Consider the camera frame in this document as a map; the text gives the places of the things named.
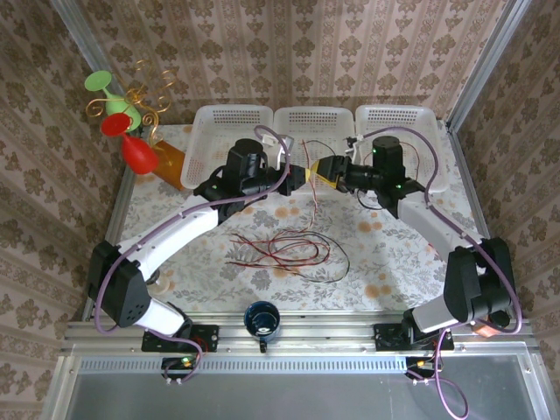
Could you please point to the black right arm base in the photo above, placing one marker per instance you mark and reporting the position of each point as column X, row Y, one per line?
column 387, row 338

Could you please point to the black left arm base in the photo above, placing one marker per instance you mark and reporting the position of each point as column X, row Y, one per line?
column 205, row 339

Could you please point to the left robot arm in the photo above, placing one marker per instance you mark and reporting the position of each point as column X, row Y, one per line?
column 175, row 232

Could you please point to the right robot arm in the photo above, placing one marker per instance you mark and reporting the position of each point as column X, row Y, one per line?
column 437, row 227

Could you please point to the white plastic basket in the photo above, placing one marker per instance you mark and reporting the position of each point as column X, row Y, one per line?
column 210, row 131
column 324, row 122
column 420, row 122

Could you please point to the amber plastic cup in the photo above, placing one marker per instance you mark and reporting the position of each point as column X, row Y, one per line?
column 170, row 164

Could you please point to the floral tablecloth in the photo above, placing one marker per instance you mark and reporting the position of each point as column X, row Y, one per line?
column 372, row 271

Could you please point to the red plastic wine glass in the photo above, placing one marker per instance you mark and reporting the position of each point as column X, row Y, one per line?
column 137, row 153

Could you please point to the dark blue mug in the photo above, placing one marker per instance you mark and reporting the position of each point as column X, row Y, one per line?
column 262, row 321

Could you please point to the small white round object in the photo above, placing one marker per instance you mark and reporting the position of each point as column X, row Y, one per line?
column 163, row 286

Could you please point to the green plastic wine glass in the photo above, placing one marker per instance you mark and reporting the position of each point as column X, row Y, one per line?
column 114, row 104

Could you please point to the small orange object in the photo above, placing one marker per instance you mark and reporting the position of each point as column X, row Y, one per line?
column 485, row 331

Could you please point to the right black controller board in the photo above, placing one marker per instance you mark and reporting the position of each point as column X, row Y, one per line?
column 420, row 364

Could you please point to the black controller board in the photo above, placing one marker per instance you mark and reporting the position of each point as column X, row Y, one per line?
column 179, row 364
column 420, row 364

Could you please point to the left black controller board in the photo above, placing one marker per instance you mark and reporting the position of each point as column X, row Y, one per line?
column 179, row 364

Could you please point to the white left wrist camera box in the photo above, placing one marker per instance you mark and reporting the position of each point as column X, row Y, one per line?
column 284, row 149

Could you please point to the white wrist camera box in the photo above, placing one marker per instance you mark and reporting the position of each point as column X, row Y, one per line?
column 355, row 142
column 284, row 149

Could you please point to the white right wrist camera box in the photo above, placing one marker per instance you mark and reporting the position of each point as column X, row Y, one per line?
column 355, row 142

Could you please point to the aluminium frame post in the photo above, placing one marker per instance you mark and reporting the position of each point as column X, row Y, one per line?
column 490, row 57
column 83, row 39

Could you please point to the aluminium mounting rail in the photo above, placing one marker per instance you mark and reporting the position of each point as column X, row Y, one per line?
column 328, row 334

